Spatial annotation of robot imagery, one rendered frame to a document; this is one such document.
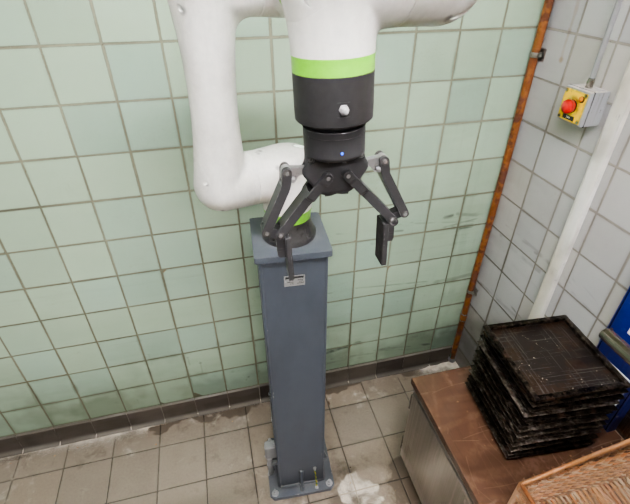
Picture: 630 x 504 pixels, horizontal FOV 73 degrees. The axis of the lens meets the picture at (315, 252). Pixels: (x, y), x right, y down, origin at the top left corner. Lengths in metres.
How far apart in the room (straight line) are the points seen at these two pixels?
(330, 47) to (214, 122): 0.50
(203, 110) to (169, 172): 0.60
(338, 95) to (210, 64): 0.44
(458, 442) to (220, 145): 1.13
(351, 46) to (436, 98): 1.17
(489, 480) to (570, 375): 0.38
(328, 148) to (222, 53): 0.43
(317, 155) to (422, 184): 1.25
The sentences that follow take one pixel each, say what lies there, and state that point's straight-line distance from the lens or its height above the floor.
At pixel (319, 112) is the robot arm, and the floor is 1.70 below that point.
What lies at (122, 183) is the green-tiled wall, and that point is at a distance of 1.53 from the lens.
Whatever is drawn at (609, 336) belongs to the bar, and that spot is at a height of 1.17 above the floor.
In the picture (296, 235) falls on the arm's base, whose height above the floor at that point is 1.23.
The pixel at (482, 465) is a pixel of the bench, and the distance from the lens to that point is 1.52.
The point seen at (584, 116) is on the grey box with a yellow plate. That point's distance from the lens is 1.53.
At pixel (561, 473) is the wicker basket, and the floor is 0.74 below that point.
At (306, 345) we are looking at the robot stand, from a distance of 1.35.
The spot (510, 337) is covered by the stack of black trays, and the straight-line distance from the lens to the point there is 1.46.
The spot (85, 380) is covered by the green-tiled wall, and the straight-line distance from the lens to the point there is 2.12.
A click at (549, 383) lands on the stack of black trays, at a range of 1.38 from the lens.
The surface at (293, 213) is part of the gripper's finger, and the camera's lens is 0.55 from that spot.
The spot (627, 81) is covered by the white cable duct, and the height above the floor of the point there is 1.55.
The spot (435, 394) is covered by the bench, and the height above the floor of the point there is 0.58.
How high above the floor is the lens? 1.84
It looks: 35 degrees down
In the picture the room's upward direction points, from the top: straight up
